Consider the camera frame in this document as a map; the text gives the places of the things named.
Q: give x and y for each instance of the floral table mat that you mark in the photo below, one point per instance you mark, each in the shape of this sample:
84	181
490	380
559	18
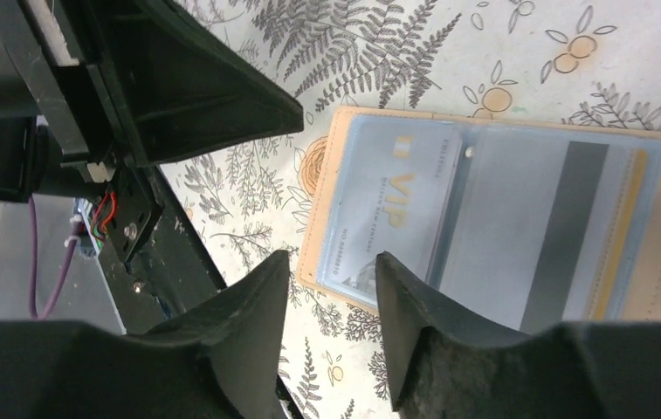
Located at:
586	63

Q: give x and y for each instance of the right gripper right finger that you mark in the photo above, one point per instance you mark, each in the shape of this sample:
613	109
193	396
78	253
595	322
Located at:
445	361

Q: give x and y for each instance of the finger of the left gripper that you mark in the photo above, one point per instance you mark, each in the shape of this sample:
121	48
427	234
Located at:
179	92

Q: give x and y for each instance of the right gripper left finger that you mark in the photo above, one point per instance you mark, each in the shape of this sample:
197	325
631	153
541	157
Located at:
66	369

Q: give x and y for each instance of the gold magnetic stripe card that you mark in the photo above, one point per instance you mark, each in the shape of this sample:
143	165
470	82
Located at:
533	216

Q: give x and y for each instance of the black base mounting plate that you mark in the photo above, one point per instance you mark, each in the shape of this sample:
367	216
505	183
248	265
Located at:
168	260

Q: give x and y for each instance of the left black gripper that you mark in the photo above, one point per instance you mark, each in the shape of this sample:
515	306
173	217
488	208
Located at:
55	138

